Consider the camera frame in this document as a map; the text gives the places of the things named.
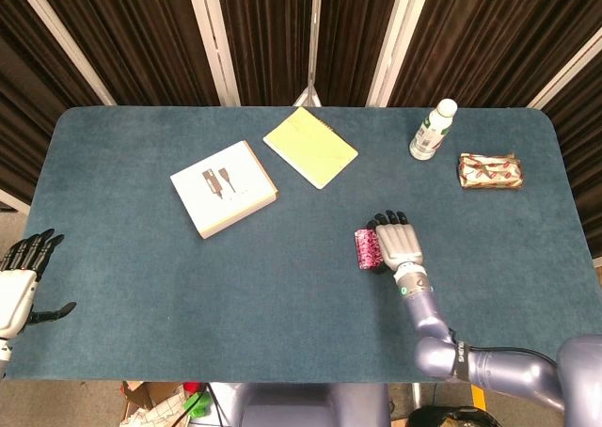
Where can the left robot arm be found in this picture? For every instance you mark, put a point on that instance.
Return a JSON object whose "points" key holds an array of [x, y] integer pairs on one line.
{"points": [[4, 356]]}

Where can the white plastic drink bottle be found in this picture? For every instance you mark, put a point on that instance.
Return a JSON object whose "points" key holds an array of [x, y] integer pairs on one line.
{"points": [[430, 133]]}

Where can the yellow cover notebook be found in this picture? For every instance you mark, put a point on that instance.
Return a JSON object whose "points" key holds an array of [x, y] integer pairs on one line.
{"points": [[310, 147]]}

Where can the open brown cardboard box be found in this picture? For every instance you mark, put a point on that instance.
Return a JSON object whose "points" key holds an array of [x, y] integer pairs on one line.
{"points": [[150, 406]]}

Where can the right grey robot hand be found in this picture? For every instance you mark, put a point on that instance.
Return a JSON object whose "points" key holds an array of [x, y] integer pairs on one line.
{"points": [[400, 246]]}

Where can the gold red foil snack pack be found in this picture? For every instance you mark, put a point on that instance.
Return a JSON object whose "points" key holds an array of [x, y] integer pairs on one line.
{"points": [[489, 170]]}

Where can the white cardboard product box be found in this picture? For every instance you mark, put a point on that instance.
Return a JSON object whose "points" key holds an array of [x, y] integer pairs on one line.
{"points": [[223, 187]]}

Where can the dark brown curtain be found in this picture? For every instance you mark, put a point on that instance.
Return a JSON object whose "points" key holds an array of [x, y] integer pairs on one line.
{"points": [[141, 36]]}

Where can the blue felt table cover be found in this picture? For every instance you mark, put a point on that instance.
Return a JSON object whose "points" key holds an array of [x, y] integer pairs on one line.
{"points": [[235, 305]]}

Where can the pink patterned card stack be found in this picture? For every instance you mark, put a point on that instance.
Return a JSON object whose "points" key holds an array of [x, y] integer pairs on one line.
{"points": [[368, 250]]}

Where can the right purple-grey robot arm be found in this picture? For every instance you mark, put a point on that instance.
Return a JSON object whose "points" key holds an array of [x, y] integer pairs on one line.
{"points": [[432, 323]]}

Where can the purple-grey robot torso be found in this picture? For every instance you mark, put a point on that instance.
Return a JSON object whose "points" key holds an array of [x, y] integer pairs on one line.
{"points": [[310, 406]]}

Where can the white frame post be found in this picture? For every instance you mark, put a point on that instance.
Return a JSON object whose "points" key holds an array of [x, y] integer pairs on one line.
{"points": [[312, 41], [66, 41], [214, 41], [564, 74], [395, 41]]}

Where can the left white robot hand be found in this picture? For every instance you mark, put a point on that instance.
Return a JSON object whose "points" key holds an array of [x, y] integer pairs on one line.
{"points": [[16, 295]]}

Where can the green plastic object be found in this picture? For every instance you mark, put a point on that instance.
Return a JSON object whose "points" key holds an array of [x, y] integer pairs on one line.
{"points": [[195, 406]]}

